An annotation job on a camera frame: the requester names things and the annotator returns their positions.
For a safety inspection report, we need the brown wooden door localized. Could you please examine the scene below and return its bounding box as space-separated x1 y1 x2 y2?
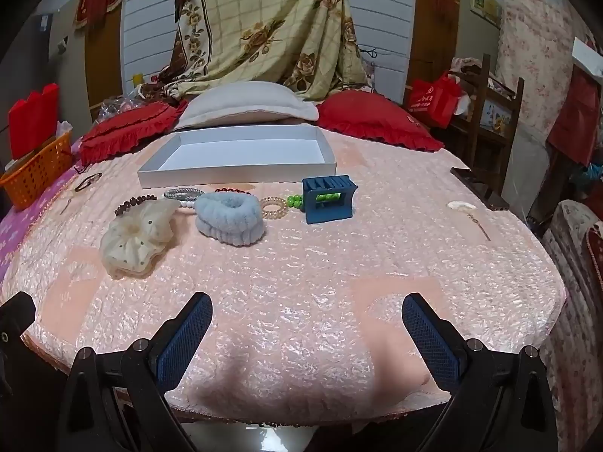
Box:
409 0 461 99
85 7 127 128

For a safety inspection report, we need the cream floral checked quilt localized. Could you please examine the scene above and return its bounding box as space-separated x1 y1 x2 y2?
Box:
141 0 373 104

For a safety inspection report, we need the pink floral hanging quilt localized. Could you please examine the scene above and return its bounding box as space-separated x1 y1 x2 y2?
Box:
498 0 594 121

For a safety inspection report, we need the light blue fluffy scrunchie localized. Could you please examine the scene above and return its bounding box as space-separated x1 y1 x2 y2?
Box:
194 194 267 246

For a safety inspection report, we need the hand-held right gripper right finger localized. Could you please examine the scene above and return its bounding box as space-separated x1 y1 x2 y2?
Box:
401 293 559 452

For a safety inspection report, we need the heart-shaped red ruffled pillow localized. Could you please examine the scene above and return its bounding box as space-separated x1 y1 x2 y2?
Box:
317 90 444 153

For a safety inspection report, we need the red shopping bag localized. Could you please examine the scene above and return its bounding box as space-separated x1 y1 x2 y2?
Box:
409 72 461 129

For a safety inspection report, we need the brown bead bracelet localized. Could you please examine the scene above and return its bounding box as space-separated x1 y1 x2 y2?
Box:
114 193 158 218

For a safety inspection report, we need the framed wall picture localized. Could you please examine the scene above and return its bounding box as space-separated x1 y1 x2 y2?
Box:
470 0 501 26

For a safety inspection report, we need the round red ruffled pillow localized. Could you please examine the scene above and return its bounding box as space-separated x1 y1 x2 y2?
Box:
78 100 189 166

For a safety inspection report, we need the red gift box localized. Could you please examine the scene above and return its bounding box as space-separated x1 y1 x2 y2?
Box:
8 83 60 160

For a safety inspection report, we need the red hanging cloth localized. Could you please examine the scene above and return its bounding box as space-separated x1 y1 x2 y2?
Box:
546 63 603 166

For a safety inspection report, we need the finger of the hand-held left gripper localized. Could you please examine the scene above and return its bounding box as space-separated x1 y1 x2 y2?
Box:
0 291 37 354

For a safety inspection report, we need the grey spiral hair tie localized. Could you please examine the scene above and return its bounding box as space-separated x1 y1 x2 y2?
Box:
164 187 205 201

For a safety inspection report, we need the brown loop hair tie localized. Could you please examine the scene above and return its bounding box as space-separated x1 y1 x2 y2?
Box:
74 172 103 193

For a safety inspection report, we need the fan-shaped shell hair stick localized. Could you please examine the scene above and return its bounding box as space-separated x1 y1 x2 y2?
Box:
447 200 491 242

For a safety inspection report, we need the clear plastic bag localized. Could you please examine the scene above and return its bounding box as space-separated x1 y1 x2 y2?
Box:
96 86 152 121

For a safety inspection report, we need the white shallow cardboard box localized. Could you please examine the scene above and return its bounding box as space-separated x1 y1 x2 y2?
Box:
137 125 338 189

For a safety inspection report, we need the green bead bracelet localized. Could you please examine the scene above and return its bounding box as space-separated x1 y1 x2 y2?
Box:
286 192 341 210

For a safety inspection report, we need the amber spiral hair tie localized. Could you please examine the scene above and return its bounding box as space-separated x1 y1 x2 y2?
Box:
259 196 289 220

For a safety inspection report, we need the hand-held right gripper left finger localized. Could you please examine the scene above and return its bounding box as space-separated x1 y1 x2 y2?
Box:
57 292 214 452

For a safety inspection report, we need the pink quilted bedcover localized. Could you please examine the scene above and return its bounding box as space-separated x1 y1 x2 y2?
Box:
0 125 566 427

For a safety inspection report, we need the blue plastic jewelry stand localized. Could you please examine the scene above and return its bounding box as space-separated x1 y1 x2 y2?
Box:
301 175 355 225

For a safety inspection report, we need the orange plastic basket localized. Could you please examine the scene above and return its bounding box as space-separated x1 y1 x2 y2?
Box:
0 129 73 210

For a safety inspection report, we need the cream dotted scrunchie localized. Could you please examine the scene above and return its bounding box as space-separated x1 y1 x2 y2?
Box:
100 199 182 278

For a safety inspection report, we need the purple floral sheet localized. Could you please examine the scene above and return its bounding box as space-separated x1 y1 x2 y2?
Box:
0 162 83 283

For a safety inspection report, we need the white pillow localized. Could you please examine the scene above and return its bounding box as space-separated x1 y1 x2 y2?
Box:
173 81 320 130

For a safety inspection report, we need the floral upholstered armchair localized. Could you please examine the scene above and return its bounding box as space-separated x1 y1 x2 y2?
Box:
537 200 603 452

